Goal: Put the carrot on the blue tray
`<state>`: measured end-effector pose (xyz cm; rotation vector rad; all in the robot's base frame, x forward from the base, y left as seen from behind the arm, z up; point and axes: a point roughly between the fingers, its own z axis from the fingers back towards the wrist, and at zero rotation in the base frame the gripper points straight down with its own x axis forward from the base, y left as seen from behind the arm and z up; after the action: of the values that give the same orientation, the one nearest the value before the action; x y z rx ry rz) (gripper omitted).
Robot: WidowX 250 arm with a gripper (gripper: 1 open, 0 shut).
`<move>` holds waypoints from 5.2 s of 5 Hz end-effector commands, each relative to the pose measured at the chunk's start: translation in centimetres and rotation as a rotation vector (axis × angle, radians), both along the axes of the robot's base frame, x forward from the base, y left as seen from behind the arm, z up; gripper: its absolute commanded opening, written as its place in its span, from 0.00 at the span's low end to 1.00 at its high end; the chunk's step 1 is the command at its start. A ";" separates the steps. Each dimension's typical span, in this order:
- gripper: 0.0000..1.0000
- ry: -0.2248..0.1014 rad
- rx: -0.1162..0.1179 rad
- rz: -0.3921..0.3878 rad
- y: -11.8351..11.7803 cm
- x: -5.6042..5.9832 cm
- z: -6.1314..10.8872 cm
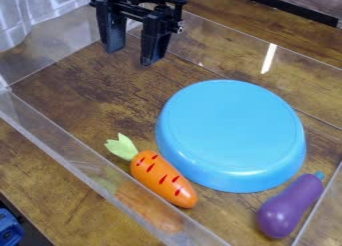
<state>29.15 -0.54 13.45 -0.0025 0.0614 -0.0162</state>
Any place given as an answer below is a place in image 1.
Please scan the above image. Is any orange toy carrot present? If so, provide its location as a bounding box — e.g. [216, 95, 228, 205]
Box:
[104, 133, 198, 208]

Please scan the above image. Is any blue object at corner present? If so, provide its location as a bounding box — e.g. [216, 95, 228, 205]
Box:
[0, 208, 24, 246]

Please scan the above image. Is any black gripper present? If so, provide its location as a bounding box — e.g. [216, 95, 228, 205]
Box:
[89, 0, 187, 66]

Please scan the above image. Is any white curtain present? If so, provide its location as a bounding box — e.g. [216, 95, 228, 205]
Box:
[0, 0, 89, 52]

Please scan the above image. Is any blue round tray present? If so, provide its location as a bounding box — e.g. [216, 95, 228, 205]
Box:
[155, 80, 306, 193]

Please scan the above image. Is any purple toy eggplant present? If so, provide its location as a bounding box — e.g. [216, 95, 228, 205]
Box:
[256, 171, 325, 239]

